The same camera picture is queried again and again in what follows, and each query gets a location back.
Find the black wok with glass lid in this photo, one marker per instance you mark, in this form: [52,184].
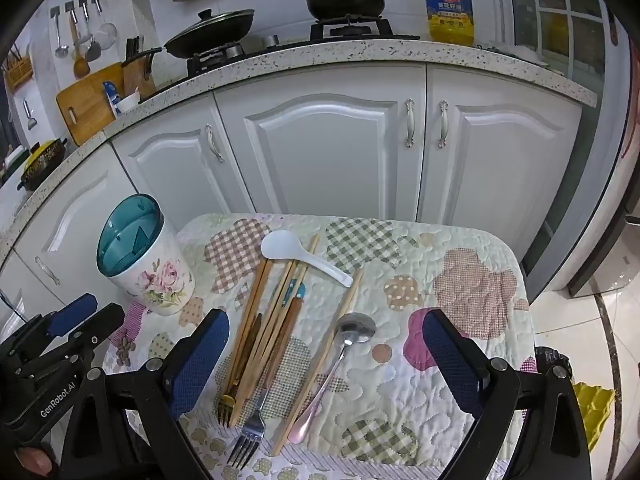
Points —
[210,35]

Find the speckled stone countertop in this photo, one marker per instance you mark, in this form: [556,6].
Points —
[350,57]

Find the white cabinet door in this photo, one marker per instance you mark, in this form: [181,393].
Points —
[500,170]
[75,220]
[325,160]

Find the person's left hand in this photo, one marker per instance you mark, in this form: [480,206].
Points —
[36,460]

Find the white plastic rice spoon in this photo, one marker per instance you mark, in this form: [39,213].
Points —
[280,247]

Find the hanging mesh strainer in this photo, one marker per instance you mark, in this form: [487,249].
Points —
[106,32]

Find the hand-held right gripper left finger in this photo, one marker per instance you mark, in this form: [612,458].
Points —
[197,365]

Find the white framed glass door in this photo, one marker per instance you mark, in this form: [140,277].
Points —
[550,10]

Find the yellow lidded casserole pot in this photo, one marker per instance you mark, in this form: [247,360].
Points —
[42,160]

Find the small white bowl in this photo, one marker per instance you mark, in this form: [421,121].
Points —
[127,104]

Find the quilted patchwork tablecloth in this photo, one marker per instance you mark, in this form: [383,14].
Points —
[395,400]

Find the wooden cutting board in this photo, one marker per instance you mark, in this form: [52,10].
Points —
[87,105]

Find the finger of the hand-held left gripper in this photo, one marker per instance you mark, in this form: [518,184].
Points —
[75,312]
[102,321]

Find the wooden knife block with knives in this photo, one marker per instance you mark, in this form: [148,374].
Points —
[137,75]

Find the yellow cooking oil bottle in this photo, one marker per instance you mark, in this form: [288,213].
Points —
[448,15]

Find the floral utensil holder teal rim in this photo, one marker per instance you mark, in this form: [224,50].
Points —
[150,280]

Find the hanging metal spatula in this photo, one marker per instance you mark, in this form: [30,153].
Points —
[92,52]

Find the blue and white carton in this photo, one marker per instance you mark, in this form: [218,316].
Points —
[110,95]

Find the hanging metal ladle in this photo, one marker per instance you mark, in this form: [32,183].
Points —
[61,51]

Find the bamboo wall chopstick holder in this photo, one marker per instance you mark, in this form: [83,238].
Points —
[19,72]

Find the black gas stove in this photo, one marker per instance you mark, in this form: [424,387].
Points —
[350,30]

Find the hanging wooden spatula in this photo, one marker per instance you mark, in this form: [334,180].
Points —
[81,67]

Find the hanging metal peeler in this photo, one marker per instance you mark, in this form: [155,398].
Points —
[31,121]

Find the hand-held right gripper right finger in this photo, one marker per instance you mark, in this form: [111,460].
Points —
[450,360]

